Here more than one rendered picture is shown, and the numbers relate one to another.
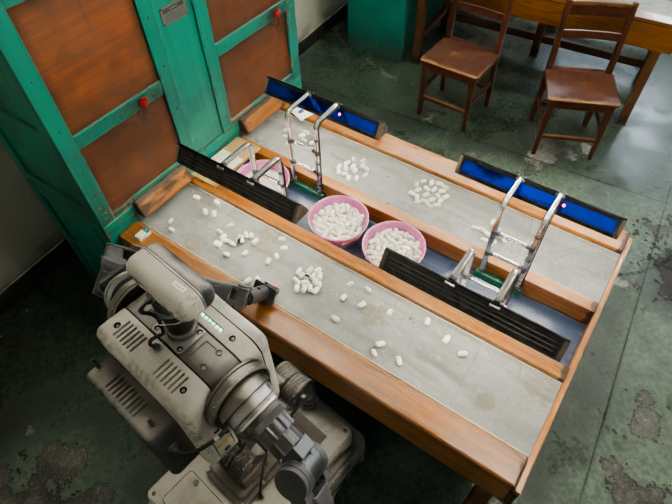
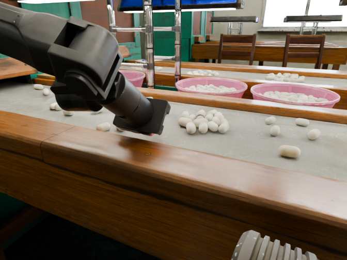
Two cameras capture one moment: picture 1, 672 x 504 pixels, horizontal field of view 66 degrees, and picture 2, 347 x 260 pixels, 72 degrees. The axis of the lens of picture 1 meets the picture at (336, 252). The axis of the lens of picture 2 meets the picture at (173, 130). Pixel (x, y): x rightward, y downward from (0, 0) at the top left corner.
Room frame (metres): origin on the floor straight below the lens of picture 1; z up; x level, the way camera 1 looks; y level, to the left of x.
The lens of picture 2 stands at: (0.68, 0.31, 0.96)
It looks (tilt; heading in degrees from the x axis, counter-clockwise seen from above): 23 degrees down; 348
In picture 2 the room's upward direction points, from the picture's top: straight up
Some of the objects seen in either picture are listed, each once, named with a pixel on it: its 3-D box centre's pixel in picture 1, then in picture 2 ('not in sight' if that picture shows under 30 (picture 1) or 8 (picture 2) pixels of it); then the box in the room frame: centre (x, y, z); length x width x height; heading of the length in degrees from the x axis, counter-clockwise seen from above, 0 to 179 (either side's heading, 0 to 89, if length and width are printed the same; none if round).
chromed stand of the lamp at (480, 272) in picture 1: (517, 237); not in sight; (1.27, -0.70, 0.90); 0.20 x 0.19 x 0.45; 53
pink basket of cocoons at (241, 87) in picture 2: (338, 224); (209, 96); (1.53, -0.02, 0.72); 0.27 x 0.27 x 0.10
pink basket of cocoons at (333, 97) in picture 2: (393, 251); (289, 104); (1.36, -0.24, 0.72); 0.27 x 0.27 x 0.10
